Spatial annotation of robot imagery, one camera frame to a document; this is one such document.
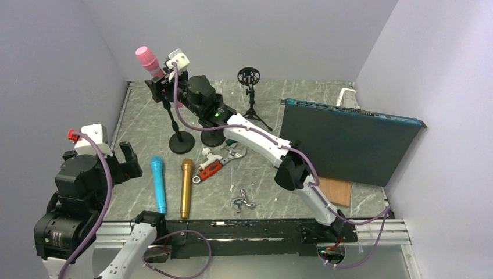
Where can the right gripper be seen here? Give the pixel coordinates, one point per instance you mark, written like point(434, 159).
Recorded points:
point(167, 84)

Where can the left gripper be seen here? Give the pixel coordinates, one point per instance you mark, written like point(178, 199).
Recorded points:
point(132, 168)

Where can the blue microphone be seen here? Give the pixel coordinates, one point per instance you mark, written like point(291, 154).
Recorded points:
point(157, 168)

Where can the pink microphone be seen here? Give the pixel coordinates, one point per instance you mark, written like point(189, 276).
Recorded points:
point(150, 63)

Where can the gold microphone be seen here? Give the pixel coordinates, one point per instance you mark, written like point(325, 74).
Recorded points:
point(187, 168)

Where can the pink mic round-base stand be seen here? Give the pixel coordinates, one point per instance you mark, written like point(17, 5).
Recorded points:
point(180, 142)

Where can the blue mic round-base stand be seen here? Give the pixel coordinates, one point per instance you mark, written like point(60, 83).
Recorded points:
point(212, 138)

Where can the black tripod mic stand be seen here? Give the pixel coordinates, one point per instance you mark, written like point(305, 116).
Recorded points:
point(249, 77)

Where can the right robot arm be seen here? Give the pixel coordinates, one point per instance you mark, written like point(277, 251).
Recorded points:
point(295, 171)

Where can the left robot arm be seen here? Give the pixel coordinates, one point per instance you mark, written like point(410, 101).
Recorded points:
point(65, 235)

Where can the white plastic faucet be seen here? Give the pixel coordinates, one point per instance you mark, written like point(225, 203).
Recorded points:
point(210, 158)

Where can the small metal clamp part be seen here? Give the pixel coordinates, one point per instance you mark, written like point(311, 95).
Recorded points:
point(242, 200)

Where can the wooden board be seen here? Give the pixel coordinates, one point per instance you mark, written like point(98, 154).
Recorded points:
point(336, 191)

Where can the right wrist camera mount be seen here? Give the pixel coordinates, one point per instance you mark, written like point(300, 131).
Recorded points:
point(176, 63)

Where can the green handle screwdriver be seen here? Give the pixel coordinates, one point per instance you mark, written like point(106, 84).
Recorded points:
point(229, 142)

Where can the red handle adjustable wrench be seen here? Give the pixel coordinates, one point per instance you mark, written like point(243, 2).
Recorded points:
point(203, 175)

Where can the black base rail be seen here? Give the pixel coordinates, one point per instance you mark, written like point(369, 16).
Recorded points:
point(246, 237)

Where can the white bracket behind switch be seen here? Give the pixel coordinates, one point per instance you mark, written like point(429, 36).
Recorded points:
point(347, 99)

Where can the black network switch box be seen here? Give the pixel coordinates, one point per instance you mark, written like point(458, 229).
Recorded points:
point(346, 143)

